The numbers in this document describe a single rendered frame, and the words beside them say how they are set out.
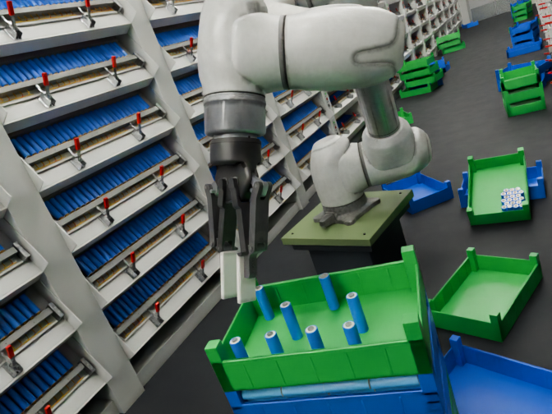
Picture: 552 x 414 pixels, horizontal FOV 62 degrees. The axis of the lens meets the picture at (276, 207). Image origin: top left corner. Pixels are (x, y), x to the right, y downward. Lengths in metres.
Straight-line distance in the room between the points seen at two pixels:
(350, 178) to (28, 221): 0.95
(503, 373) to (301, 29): 0.89
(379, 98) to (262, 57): 0.76
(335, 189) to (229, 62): 0.95
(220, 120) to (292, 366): 0.35
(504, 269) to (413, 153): 0.44
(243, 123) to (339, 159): 0.89
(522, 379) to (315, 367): 0.64
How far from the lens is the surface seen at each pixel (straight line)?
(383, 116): 1.40
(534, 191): 1.98
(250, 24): 0.66
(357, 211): 1.57
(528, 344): 1.29
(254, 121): 0.65
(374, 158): 1.48
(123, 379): 1.55
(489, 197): 1.93
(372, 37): 0.64
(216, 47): 0.66
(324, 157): 1.51
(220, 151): 0.65
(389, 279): 0.79
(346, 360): 0.64
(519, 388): 1.18
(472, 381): 1.20
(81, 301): 1.43
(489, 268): 1.56
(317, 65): 0.63
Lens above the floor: 0.83
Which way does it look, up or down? 18 degrees down
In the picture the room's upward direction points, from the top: 20 degrees counter-clockwise
